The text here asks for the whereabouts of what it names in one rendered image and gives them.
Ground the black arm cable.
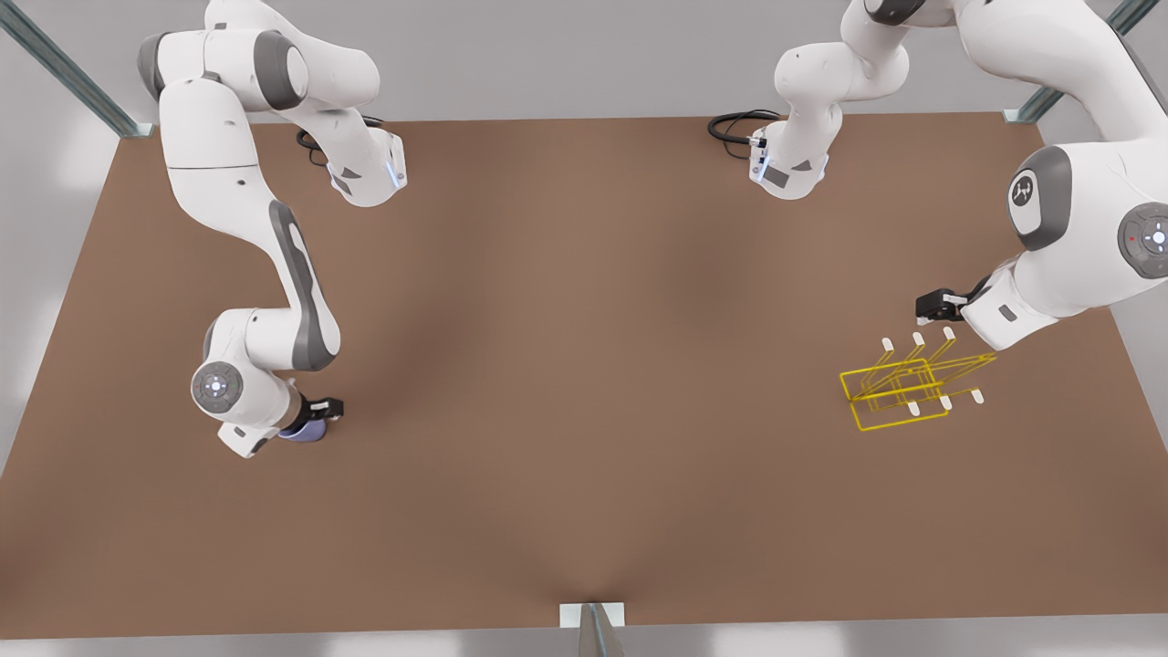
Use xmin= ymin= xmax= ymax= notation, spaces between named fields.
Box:
xmin=707 ymin=109 xmax=784 ymax=147
xmin=296 ymin=115 xmax=386 ymax=171

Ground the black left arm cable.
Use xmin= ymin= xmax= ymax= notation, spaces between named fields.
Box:
xmin=707 ymin=109 xmax=784 ymax=147

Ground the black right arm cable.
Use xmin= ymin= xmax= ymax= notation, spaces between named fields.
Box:
xmin=296 ymin=115 xmax=386 ymax=171

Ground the yellow wire cup holder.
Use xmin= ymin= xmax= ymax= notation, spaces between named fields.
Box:
xmin=839 ymin=328 xmax=998 ymax=433

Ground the silver frame post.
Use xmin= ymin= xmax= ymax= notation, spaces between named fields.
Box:
xmin=0 ymin=0 xmax=153 ymax=139
xmin=1003 ymin=0 xmax=1162 ymax=125
xmin=559 ymin=602 xmax=627 ymax=657

